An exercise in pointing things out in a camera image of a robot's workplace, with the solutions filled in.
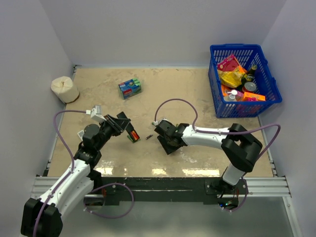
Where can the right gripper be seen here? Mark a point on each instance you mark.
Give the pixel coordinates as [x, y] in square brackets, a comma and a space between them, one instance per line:
[168, 149]

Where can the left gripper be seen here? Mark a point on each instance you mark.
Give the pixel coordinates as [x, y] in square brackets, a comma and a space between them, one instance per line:
[122, 124]

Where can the black remote control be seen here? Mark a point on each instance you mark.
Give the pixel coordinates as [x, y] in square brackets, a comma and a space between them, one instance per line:
[130, 128]

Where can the orange battery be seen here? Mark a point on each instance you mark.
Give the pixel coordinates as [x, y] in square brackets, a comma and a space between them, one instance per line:
[135, 136]

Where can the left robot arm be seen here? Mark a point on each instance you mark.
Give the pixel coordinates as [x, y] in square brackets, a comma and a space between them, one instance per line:
[44, 216]

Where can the green battery pack box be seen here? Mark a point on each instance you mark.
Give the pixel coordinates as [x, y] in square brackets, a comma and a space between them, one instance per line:
[130, 88]

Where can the beige paper roll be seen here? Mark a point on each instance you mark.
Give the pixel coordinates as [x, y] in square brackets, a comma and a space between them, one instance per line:
[65, 89]

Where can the white pump bottle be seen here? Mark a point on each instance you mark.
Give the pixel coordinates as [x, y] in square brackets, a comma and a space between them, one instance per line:
[232, 96]

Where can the yellow snack bag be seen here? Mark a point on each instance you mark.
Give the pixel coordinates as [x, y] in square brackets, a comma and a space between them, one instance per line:
[231, 79]

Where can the metal tin can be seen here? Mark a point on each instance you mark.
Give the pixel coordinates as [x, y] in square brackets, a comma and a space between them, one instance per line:
[249, 87]

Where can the pink snack bag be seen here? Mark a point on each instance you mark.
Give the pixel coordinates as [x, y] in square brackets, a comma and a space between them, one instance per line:
[230, 64]

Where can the orange pink box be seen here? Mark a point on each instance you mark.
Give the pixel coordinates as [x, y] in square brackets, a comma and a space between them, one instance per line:
[248, 96]

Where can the dark glass bottle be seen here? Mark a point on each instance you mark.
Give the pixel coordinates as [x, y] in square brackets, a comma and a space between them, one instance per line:
[250, 75]

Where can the blue plastic basket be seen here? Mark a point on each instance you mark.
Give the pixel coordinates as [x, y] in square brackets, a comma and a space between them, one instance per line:
[247, 55]

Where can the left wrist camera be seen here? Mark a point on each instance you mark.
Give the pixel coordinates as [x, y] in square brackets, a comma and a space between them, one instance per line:
[95, 114]

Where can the black base frame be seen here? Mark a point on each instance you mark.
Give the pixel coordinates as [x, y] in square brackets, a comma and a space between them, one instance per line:
[208, 190]

